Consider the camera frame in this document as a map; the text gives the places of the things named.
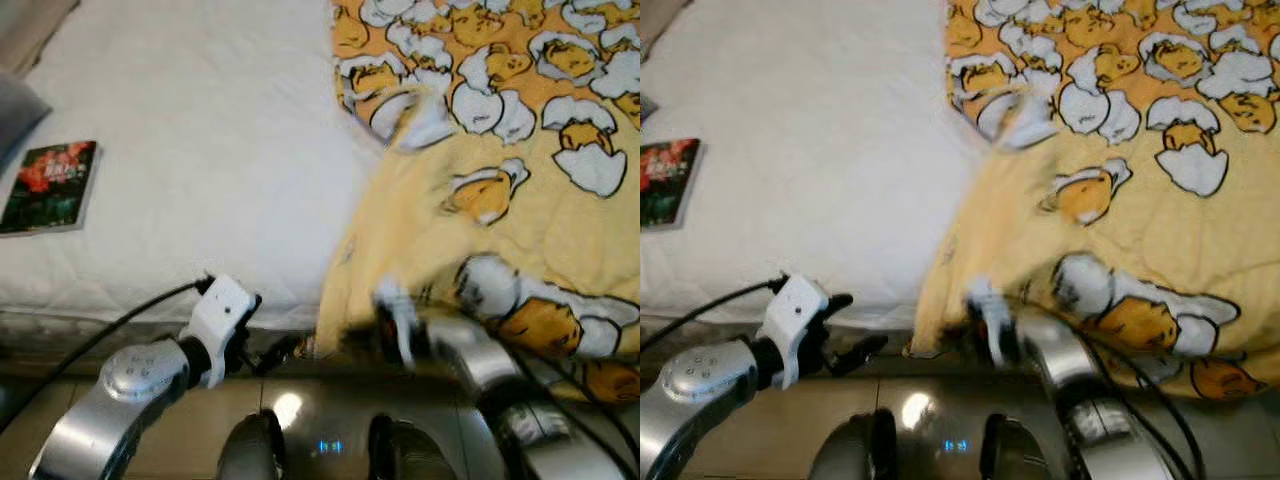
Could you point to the white quilted bed mattress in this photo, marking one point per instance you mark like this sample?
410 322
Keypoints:
220 150
830 150

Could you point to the black robot left leg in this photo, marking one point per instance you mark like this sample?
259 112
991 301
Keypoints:
850 450
250 450

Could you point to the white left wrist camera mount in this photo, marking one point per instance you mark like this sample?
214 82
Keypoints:
220 315
800 315

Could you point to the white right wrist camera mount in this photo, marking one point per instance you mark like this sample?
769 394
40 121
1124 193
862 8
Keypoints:
400 315
985 315

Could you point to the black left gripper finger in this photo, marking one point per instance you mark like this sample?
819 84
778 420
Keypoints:
280 353
865 352

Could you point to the black robot right leg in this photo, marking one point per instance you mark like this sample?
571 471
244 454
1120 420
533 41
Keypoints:
1020 455
405 455

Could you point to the yellow egg print blanket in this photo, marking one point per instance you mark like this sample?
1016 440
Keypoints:
520 230
1150 230

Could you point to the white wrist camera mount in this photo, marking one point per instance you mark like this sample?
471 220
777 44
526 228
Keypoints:
220 315
800 315
400 315
985 315

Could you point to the black robot leg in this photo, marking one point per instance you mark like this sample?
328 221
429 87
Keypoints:
1020 455
250 450
850 450
405 455

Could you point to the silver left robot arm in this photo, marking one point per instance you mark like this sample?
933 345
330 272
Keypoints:
110 410
700 400

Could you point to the dark cover paperback book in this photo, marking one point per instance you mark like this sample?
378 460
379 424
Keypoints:
50 190
668 185

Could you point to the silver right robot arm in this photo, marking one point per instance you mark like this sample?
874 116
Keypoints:
470 355
1045 345

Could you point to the grey fleece pillow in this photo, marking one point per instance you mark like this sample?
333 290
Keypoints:
18 115

